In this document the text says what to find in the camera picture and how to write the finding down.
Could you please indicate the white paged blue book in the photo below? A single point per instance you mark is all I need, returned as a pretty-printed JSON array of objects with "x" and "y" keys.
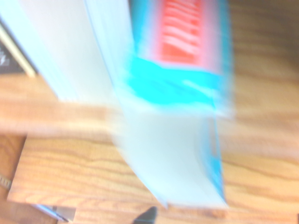
[{"x": 65, "y": 46}]

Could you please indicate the wooden bookshelf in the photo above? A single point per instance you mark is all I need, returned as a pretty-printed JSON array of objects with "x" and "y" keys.
[{"x": 257, "y": 93}]

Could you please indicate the teal and red book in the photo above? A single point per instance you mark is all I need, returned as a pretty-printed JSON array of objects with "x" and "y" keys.
[{"x": 182, "y": 70}]

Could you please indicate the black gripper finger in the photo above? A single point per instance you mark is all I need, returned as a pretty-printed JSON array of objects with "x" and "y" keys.
[{"x": 148, "y": 215}]

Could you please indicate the dark blue paperback book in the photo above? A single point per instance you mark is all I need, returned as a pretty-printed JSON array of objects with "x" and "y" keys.
[{"x": 11, "y": 60}]

